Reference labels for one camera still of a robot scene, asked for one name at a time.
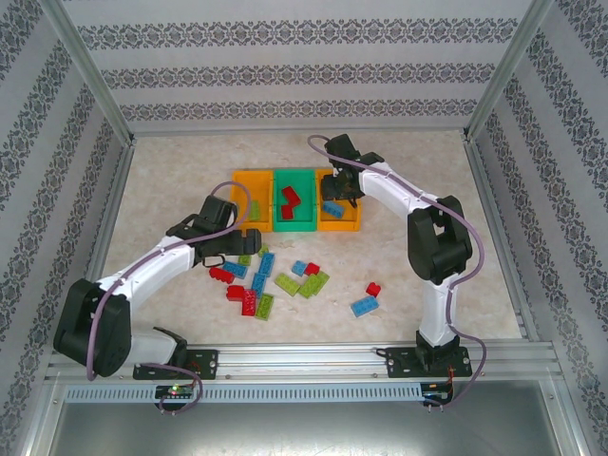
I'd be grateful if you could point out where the green plastic bin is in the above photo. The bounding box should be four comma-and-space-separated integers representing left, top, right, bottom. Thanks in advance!
272, 168, 318, 234

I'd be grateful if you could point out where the orange plastic bin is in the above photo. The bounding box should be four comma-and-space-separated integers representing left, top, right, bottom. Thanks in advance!
231, 170, 276, 234
314, 168, 362, 234

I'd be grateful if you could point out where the small circuit board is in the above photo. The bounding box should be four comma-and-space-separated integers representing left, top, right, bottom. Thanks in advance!
155, 384, 196, 399
421, 383, 455, 401

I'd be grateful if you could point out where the grey metal panel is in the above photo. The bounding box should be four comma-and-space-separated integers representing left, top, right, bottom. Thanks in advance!
45, 401, 588, 456

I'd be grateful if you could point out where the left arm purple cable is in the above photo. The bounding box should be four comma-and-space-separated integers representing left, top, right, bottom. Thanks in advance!
85, 181, 253, 417

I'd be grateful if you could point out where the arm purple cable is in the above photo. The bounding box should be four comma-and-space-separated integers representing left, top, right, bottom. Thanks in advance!
307, 134, 488, 414
85, 181, 253, 417

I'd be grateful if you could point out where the aluminium rear rail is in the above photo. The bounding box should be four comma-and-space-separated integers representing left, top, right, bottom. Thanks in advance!
131, 126, 469, 139

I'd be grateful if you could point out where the aluminium side rail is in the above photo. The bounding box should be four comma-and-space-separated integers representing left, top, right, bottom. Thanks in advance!
64, 140, 137, 347
463, 135, 542, 342

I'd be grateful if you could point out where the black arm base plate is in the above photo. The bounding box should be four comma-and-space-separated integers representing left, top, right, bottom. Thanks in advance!
132, 349, 220, 381
384, 346, 474, 380

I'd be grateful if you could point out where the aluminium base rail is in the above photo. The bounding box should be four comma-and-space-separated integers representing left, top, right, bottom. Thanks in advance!
45, 342, 558, 382

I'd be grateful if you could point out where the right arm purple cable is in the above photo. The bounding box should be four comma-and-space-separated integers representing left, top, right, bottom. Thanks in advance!
307, 134, 488, 414

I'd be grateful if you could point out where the slotted grey cable duct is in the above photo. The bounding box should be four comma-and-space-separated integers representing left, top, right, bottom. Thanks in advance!
64, 383, 424, 404

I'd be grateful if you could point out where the aluminium frame post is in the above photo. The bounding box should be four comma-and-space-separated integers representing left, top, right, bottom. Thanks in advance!
461, 0, 556, 143
37, 0, 139, 143

